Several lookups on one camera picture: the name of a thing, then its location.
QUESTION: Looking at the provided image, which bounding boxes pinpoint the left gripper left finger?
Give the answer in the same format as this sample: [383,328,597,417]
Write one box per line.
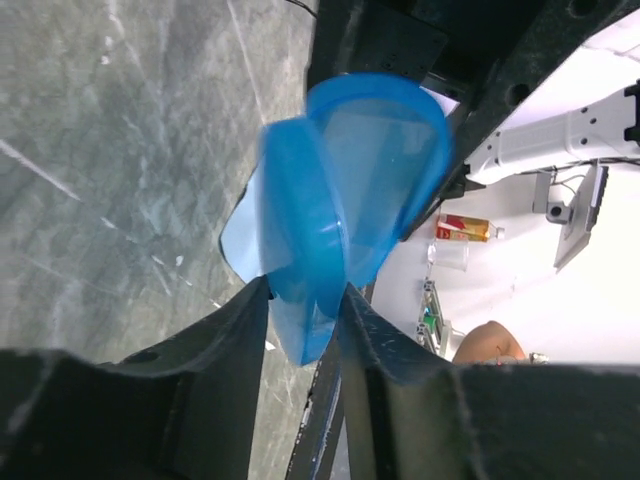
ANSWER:
[1,277,270,479]

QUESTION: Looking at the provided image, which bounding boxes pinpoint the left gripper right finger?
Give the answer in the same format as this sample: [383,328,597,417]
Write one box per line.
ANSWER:
[337,287,639,479]

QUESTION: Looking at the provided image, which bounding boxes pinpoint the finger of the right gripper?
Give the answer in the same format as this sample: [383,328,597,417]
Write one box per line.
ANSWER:
[306,1,545,126]
[401,1,639,241]

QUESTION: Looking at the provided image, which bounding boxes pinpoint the blue translucent glasses case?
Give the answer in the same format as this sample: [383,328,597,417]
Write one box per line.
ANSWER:
[257,73,453,366]

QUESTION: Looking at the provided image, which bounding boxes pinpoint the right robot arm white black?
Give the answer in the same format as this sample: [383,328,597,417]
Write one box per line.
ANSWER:
[306,1,639,238]

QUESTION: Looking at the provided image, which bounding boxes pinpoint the black thin sunglasses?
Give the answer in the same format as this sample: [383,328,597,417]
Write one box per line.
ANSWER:
[285,0,317,19]

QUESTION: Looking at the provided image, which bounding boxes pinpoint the clear plastic cup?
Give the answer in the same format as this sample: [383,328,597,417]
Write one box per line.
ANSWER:
[428,239,469,271]

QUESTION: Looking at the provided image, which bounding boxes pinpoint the light blue cleaning cloth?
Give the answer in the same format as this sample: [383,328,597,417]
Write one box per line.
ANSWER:
[219,168,263,283]

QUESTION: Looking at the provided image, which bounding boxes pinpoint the amber tea bottle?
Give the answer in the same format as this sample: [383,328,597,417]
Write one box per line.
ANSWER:
[436,214,505,243]

